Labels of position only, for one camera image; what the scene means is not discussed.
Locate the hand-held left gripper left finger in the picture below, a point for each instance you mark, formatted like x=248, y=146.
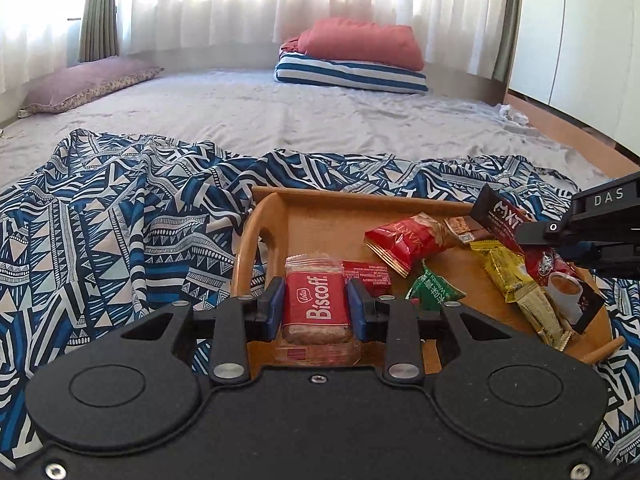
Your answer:
x=274, y=306

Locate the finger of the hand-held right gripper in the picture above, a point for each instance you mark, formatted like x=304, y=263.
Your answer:
x=542, y=231

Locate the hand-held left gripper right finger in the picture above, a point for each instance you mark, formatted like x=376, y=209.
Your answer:
x=356, y=306

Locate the red biscuit packet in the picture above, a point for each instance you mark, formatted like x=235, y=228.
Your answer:
x=316, y=300

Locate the brown coffee packet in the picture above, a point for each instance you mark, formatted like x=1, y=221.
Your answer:
x=565, y=290

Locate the wooden tray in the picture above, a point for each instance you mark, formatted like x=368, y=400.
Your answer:
x=320, y=230

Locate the small red snack packet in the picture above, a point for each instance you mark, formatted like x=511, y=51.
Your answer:
x=367, y=276

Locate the olive yellow snack packet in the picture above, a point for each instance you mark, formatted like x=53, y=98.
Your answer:
x=505, y=270

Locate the small dark brown snack packet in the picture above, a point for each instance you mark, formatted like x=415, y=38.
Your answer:
x=462, y=230

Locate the green snack packet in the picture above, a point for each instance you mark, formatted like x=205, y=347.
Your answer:
x=434, y=287

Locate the red nut snack packet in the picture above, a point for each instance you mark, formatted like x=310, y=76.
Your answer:
x=410, y=242

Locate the crumpled white plastic wrapper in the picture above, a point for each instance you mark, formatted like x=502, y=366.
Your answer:
x=511, y=112

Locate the blue white patterned blanket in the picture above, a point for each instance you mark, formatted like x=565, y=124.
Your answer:
x=100, y=235

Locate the white wardrobe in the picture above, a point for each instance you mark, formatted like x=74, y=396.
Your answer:
x=580, y=35

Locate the grey bed sheet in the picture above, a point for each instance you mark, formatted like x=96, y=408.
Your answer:
x=225, y=110

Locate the olive green curtain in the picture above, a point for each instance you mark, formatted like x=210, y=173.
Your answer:
x=509, y=20
x=99, y=10

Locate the blue white striped pillow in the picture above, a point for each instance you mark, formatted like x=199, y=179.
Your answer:
x=350, y=76

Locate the red pillow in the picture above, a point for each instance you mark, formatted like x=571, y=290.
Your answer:
x=360, y=42

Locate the purple pillow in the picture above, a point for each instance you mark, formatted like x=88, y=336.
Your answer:
x=85, y=82

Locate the white sheer curtain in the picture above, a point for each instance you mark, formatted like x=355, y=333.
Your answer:
x=300, y=5

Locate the wooden bed frame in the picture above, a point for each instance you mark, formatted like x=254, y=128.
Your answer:
x=565, y=135

